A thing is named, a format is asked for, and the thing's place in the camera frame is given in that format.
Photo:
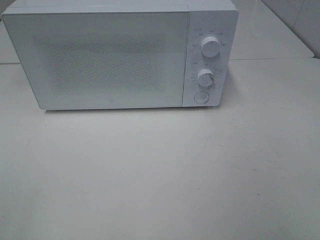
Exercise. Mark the upper white power knob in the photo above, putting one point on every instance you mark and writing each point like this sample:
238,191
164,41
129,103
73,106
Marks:
210,46

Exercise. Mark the white timer knob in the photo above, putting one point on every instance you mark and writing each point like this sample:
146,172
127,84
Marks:
205,77

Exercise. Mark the white microwave door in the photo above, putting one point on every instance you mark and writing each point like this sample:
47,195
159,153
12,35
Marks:
102,60

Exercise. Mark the round white door release button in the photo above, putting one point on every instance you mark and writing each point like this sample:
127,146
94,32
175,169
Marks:
201,97

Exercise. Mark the white microwave oven body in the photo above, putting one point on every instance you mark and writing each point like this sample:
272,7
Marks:
205,18

